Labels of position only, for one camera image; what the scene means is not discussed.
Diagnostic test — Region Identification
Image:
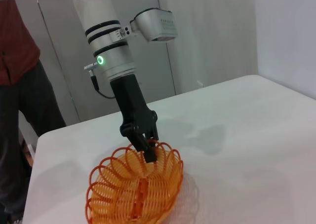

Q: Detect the person in red shirt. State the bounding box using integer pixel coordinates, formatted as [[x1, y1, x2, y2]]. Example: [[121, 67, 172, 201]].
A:
[[0, 0, 67, 224]]

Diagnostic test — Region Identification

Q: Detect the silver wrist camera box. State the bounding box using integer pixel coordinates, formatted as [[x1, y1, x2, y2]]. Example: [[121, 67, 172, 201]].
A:
[[129, 8, 179, 42]]

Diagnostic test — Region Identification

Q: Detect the silver connector black cable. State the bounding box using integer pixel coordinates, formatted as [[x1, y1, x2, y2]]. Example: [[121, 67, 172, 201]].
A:
[[83, 62, 118, 99]]

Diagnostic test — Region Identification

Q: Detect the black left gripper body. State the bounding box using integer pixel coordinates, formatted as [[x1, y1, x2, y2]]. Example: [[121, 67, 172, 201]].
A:
[[110, 74, 158, 137]]

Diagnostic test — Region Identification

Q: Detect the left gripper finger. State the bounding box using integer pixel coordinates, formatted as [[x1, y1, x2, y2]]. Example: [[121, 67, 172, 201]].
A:
[[127, 133, 158, 163], [148, 129, 159, 142]]

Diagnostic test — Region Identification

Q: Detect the orange woven plastic basket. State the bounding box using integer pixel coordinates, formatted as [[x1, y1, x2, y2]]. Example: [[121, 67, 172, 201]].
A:
[[85, 139, 185, 224]]

